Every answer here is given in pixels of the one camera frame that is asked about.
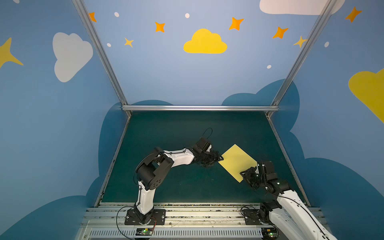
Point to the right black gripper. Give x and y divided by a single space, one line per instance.
252 176

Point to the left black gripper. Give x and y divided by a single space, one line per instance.
210 156

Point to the yellow square paper sheet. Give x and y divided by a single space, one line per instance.
235 161

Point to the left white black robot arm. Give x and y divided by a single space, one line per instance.
153 169

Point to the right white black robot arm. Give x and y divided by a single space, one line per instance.
286 212

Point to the right green circuit board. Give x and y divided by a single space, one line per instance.
270 234

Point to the green circuit board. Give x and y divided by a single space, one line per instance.
270 234
144 232

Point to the left green circuit board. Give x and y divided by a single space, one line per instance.
144 232

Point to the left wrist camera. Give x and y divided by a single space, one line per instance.
203 145

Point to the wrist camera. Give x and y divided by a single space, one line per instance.
203 145
267 171

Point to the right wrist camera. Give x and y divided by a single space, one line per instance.
267 171

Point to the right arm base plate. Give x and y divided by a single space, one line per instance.
255 217

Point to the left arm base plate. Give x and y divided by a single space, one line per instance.
153 217

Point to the rear aluminium frame crossbar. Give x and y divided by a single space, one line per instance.
200 108

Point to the front aluminium rail bed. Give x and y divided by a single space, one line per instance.
178 215

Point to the white slotted cable duct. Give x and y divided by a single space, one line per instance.
180 233

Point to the right aluminium frame post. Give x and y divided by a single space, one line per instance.
304 52

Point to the aluminium frame post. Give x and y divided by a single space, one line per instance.
91 30
304 52

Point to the left aluminium frame post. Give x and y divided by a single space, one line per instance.
91 30

